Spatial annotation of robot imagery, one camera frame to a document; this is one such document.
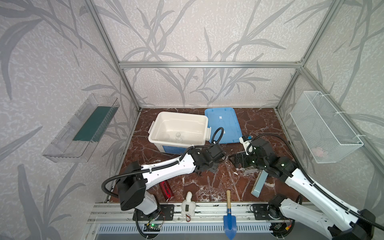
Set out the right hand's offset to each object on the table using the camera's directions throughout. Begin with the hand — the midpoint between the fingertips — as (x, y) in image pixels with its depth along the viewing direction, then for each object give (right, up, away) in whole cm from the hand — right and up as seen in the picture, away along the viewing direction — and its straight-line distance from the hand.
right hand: (235, 151), depth 77 cm
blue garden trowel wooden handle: (-4, -33, -5) cm, 33 cm away
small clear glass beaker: (-32, +6, +20) cm, 38 cm away
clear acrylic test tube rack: (+1, -3, -11) cm, 12 cm away
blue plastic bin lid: (+1, +18, +36) cm, 40 cm away
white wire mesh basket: (+37, +9, -13) cm, 40 cm away
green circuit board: (-41, -36, -5) cm, 55 cm away
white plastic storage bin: (-34, +8, +19) cm, 40 cm away
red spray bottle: (-36, -20, 0) cm, 41 cm away
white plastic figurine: (-24, -26, -4) cm, 36 cm away
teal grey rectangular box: (+14, -18, +3) cm, 23 cm away
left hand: (-10, -5, +3) cm, 12 cm away
